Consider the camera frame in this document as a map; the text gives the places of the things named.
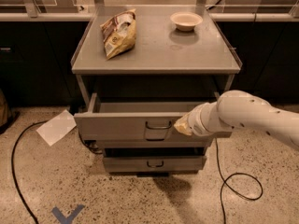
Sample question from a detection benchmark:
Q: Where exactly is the grey top drawer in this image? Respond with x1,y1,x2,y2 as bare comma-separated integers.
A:
74,93,230,142

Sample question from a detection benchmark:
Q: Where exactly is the grey drawer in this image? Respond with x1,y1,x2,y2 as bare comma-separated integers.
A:
103,147,206,173
74,93,230,142

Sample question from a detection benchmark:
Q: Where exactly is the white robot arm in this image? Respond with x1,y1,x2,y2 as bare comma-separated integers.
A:
174,91,299,150

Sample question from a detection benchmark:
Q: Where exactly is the grey metal drawer cabinet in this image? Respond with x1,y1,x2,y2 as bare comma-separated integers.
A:
70,5,243,175

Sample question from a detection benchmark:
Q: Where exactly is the grey lower drawer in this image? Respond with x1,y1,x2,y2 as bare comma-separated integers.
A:
103,147,206,173

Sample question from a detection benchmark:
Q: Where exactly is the white paper bowl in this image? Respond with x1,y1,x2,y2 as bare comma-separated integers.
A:
170,12,203,32

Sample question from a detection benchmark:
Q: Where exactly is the yellow brown chip bag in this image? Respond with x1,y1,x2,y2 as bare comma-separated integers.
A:
100,9,136,60

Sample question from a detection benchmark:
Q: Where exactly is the white paper sheet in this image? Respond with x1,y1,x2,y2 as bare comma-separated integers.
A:
36,110,76,147

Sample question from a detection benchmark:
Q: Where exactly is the blue tape floor mark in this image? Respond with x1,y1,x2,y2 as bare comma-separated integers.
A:
50,203,86,224

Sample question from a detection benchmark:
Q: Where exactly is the tan object far left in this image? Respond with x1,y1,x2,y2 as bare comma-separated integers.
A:
0,89,12,130

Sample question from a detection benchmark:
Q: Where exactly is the black top drawer handle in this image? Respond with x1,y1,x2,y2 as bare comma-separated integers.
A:
145,121,172,131

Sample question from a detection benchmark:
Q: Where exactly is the black drawer handle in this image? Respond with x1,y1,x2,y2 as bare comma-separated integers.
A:
145,121,172,131
147,161,164,168

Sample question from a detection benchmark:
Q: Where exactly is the black lower drawer handle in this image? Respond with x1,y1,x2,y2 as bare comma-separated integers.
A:
147,161,164,168

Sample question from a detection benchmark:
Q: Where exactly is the black cable right floor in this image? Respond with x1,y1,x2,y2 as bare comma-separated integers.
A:
214,137,264,224

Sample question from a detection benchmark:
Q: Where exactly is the black cable floor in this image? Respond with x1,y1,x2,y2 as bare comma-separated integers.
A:
214,137,264,224
10,120,48,224

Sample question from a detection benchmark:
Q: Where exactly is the black cable left floor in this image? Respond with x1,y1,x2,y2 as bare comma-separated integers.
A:
10,120,48,224

